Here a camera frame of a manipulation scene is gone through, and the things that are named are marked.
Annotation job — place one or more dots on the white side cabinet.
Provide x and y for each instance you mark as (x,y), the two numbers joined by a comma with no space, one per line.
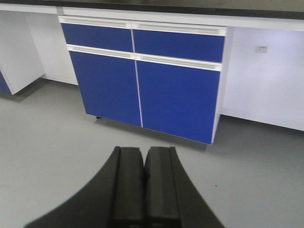
(20,63)

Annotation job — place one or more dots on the blue drawer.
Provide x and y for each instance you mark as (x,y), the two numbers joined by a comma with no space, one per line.
(181,45)
(98,37)

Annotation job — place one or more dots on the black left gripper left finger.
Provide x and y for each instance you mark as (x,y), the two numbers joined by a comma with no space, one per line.
(113,198)

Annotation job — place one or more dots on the blue white lab cabinet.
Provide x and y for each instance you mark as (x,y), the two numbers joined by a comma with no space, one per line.
(136,57)

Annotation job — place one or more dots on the blue right drawer front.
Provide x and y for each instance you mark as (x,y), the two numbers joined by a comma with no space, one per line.
(181,45)

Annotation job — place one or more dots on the blue cabinet door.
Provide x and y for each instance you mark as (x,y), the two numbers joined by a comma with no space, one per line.
(108,86)
(179,101)

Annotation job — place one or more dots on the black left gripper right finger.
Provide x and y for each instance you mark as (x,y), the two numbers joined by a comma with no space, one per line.
(172,200)

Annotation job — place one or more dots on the blue right cabinet door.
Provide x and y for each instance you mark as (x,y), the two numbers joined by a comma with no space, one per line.
(179,101)

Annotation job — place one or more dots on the white wall label plate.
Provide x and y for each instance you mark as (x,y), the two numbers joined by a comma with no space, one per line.
(261,49)

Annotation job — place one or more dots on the blue left drawer front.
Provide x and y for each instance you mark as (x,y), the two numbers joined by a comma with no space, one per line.
(98,37)

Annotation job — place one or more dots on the blue left cabinet door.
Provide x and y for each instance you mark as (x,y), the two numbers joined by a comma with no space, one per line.
(108,86)

